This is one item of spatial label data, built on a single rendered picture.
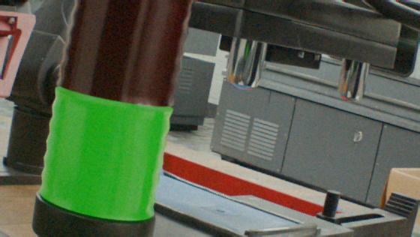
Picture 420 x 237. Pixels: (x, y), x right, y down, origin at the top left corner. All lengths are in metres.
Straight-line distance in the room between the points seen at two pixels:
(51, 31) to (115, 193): 0.67
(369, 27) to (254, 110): 5.89
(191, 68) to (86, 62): 7.62
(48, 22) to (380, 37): 0.45
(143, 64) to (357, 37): 0.33
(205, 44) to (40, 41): 7.07
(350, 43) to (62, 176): 0.33
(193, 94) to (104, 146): 7.71
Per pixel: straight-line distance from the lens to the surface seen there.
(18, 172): 0.94
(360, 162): 5.85
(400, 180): 2.96
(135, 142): 0.26
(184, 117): 7.96
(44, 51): 0.91
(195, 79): 7.94
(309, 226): 0.57
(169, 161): 0.95
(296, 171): 6.19
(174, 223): 0.54
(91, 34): 0.25
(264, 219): 0.59
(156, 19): 0.25
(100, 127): 0.25
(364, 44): 0.57
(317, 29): 0.52
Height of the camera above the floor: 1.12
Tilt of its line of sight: 7 degrees down
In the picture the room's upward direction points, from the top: 11 degrees clockwise
